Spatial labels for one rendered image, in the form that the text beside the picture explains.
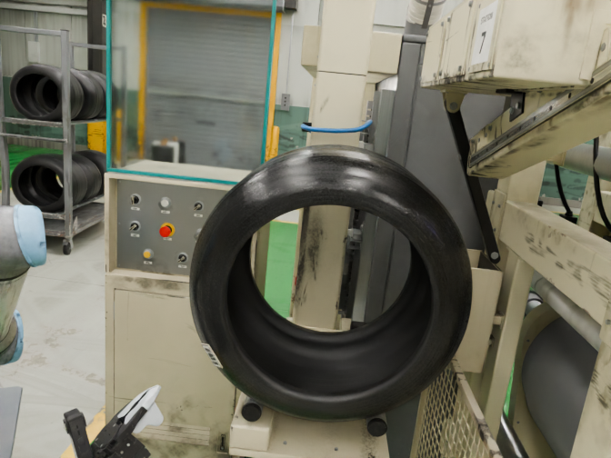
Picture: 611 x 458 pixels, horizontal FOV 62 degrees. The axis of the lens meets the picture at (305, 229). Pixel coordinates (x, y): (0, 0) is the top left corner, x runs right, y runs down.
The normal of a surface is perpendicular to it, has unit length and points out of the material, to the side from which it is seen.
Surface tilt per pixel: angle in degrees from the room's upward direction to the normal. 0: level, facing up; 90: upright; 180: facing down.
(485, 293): 90
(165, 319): 90
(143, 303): 90
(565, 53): 90
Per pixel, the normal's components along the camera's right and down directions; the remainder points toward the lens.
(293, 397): -0.11, 0.41
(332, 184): -0.05, 0.06
